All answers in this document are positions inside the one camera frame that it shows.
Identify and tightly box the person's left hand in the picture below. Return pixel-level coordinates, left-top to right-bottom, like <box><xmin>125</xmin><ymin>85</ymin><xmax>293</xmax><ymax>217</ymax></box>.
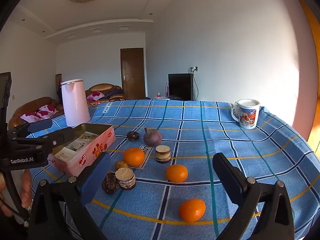
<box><xmin>0</xmin><ymin>169</ymin><xmax>33</xmax><ymax>217</ymax></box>

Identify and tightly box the small brown leather sofa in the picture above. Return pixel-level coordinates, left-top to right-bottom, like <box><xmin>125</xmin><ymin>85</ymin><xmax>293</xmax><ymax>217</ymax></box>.
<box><xmin>85</xmin><ymin>83</ymin><xmax>125</xmax><ymax>102</ymax></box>

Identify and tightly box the pink electric kettle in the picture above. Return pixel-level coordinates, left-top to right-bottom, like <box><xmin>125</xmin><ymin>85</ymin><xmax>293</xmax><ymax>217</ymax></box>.
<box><xmin>61</xmin><ymin>79</ymin><xmax>91</xmax><ymax>127</ymax></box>

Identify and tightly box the white printed mug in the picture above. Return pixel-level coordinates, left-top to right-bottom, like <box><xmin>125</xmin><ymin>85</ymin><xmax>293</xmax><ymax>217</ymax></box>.
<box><xmin>229</xmin><ymin>99</ymin><xmax>260</xmax><ymax>130</ymax></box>

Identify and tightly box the purple passion fruit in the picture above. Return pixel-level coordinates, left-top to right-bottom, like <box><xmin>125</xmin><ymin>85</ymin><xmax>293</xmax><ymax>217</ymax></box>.
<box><xmin>143</xmin><ymin>127</ymin><xmax>163</xmax><ymax>147</ymax></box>

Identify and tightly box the blue plaid tablecloth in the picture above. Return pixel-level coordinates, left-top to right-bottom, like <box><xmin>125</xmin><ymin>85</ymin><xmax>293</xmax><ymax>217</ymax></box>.
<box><xmin>25</xmin><ymin>99</ymin><xmax>320</xmax><ymax>240</ymax></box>

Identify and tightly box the brown wooden door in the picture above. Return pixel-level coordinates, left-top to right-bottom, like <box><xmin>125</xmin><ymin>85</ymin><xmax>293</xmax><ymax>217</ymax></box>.
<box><xmin>120</xmin><ymin>48</ymin><xmax>146</xmax><ymax>100</ymax></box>

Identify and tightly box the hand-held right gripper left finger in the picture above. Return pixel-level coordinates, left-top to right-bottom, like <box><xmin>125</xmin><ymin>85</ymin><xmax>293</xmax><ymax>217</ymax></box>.
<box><xmin>27</xmin><ymin>152</ymin><xmax>112</xmax><ymax>240</ymax></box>

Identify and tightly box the black television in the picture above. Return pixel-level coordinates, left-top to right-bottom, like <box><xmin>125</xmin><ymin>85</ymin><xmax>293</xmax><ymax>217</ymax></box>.
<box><xmin>168</xmin><ymin>73</ymin><xmax>194</xmax><ymax>101</ymax></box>

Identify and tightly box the orange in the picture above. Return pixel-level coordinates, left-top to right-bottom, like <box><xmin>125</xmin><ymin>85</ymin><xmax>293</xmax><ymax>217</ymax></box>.
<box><xmin>124</xmin><ymin>147</ymin><xmax>145</xmax><ymax>167</ymax></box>
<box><xmin>166</xmin><ymin>164</ymin><xmax>188</xmax><ymax>183</ymax></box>
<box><xmin>178</xmin><ymin>198</ymin><xmax>206</xmax><ymax>222</ymax></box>

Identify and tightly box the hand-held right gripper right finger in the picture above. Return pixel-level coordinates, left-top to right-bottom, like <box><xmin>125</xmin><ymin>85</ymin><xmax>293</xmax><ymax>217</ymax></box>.
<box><xmin>212</xmin><ymin>152</ymin><xmax>295</xmax><ymax>240</ymax></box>

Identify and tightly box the dark brown date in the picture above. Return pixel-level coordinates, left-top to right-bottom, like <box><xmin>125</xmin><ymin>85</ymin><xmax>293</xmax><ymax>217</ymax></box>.
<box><xmin>102</xmin><ymin>172</ymin><xmax>119</xmax><ymax>195</ymax></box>

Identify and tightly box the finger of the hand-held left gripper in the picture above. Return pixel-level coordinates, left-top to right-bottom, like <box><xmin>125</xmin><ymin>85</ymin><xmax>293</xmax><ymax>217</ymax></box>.
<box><xmin>15</xmin><ymin>127</ymin><xmax>75</xmax><ymax>153</ymax></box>
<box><xmin>9</xmin><ymin>119</ymin><xmax>53</xmax><ymax>139</ymax></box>

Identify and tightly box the small brown walnut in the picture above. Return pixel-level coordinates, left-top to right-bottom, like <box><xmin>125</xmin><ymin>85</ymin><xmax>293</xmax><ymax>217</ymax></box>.
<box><xmin>115</xmin><ymin>160</ymin><xmax>129</xmax><ymax>171</ymax></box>

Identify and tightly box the printed paper sheet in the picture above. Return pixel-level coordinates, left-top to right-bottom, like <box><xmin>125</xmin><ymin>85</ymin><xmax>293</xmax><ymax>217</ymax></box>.
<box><xmin>53</xmin><ymin>131</ymin><xmax>100</xmax><ymax>161</ymax></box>

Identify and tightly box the floral pink cushion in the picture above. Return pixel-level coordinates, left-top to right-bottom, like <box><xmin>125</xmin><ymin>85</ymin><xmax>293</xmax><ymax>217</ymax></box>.
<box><xmin>20</xmin><ymin>112</ymin><xmax>42</xmax><ymax>123</ymax></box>
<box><xmin>37</xmin><ymin>104</ymin><xmax>59</xmax><ymax>119</ymax></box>
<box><xmin>87</xmin><ymin>92</ymin><xmax>105</xmax><ymax>101</ymax></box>

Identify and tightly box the black power cable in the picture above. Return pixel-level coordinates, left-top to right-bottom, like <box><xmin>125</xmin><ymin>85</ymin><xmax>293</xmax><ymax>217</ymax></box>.
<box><xmin>189</xmin><ymin>67</ymin><xmax>200</xmax><ymax>99</ymax></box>

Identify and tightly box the pink tin box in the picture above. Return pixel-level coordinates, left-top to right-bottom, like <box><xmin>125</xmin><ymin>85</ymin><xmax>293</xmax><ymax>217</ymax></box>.
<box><xmin>47</xmin><ymin>123</ymin><xmax>116</xmax><ymax>177</ymax></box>

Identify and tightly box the long brown leather sofa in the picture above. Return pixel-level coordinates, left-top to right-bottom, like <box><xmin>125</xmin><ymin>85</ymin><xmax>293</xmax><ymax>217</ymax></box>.
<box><xmin>9</xmin><ymin>96</ymin><xmax>65</xmax><ymax>130</ymax></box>

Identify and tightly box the layered round cake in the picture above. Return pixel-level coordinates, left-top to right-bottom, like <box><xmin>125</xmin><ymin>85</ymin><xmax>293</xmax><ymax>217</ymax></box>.
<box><xmin>155</xmin><ymin>145</ymin><xmax>171</xmax><ymax>164</ymax></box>
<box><xmin>115</xmin><ymin>167</ymin><xmax>137</xmax><ymax>190</ymax></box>

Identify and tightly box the small dark round fruit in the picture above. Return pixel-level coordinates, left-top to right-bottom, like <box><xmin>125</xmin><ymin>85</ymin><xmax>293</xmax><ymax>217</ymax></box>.
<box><xmin>126</xmin><ymin>131</ymin><xmax>140</xmax><ymax>142</ymax></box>

